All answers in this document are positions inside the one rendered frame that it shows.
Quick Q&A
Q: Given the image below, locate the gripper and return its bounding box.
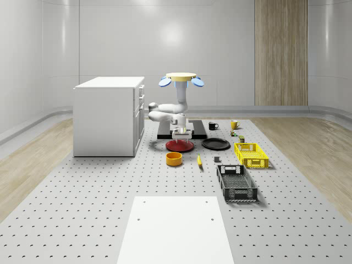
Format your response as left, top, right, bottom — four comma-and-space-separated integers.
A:
172, 130, 193, 145

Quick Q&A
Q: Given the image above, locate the red plate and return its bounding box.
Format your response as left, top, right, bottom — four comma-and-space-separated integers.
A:
165, 139, 195, 152

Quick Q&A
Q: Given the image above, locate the black stove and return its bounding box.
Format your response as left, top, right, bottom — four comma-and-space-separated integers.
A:
156, 119, 208, 140

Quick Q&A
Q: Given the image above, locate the yellow bowl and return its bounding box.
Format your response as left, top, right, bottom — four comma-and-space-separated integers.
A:
166, 152, 183, 167

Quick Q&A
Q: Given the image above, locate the black plate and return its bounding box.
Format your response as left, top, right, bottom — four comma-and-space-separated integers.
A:
201, 137, 232, 151

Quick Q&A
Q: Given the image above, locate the yellow basket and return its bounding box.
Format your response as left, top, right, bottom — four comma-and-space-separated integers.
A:
234, 142, 270, 169

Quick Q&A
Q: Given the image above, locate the dark grey basket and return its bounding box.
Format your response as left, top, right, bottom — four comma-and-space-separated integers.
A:
216, 164, 259, 200

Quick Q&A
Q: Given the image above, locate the white cabinet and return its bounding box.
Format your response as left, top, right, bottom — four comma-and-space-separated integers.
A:
73, 76, 146, 158

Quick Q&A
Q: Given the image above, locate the white board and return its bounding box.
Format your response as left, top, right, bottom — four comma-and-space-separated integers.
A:
116, 196, 235, 264

